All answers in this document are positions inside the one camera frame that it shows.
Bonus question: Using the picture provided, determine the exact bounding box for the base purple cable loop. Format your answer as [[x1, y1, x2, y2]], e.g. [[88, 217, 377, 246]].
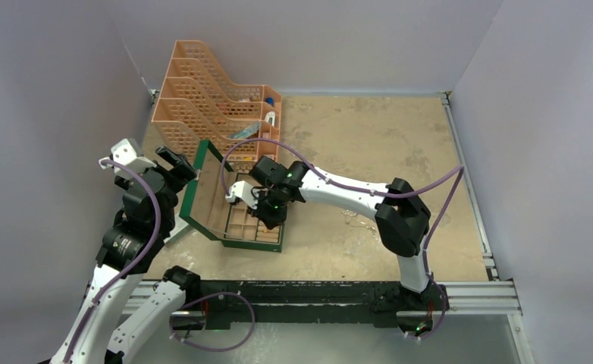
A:
[[169, 291, 255, 353]]

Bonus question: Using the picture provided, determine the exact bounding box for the silver stapler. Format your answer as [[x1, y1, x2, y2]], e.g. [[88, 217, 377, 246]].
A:
[[265, 111, 277, 127]]

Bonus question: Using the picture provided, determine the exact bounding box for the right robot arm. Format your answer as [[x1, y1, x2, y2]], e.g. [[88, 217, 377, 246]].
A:
[[243, 157, 431, 309]]

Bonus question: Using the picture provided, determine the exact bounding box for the peach mesh file organizer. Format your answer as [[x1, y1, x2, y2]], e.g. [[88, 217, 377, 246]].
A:
[[151, 40, 282, 172]]

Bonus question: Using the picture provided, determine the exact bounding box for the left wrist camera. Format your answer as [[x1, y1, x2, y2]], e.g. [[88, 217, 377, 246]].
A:
[[98, 138, 156, 180]]

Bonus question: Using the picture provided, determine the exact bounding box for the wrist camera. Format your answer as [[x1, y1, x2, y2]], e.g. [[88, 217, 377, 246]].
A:
[[225, 180, 258, 209], [98, 138, 156, 180]]

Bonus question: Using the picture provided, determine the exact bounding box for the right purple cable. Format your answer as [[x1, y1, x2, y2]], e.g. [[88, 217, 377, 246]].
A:
[[220, 138, 466, 343]]

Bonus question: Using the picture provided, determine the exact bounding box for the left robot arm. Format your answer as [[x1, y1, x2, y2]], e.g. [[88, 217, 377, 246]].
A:
[[49, 139, 201, 363]]

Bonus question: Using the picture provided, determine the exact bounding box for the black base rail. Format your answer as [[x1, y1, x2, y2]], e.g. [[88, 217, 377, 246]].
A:
[[182, 280, 450, 334]]

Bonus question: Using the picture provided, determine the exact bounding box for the white paper card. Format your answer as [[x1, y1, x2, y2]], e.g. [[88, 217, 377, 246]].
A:
[[164, 215, 192, 246]]

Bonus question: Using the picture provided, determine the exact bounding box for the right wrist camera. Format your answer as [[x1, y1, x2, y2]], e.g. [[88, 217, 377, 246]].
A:
[[225, 180, 258, 209]]

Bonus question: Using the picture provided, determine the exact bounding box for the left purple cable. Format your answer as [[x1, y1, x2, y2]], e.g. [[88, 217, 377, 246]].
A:
[[62, 158, 163, 364]]

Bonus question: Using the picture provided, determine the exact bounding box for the green jewelry box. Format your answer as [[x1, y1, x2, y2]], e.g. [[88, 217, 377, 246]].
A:
[[179, 140, 284, 253]]

